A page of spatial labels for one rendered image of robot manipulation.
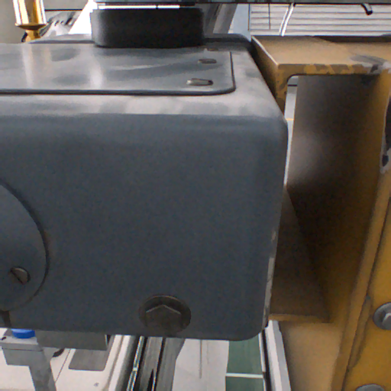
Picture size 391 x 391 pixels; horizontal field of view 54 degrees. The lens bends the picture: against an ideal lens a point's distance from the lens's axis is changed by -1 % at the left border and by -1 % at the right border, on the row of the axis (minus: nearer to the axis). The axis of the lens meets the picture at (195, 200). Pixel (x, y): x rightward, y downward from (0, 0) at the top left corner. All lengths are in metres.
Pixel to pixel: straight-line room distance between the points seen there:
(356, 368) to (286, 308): 0.06
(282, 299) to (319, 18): 7.80
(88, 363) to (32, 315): 1.32
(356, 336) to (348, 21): 7.96
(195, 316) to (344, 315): 0.12
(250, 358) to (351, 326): 1.08
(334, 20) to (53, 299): 7.99
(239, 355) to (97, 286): 1.18
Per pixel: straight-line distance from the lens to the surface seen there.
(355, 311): 0.24
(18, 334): 0.78
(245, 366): 1.30
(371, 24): 8.26
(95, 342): 0.55
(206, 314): 0.16
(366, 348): 0.28
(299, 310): 0.28
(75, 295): 0.16
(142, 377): 0.34
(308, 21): 7.99
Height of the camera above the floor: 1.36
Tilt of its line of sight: 26 degrees down
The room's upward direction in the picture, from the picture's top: straight up
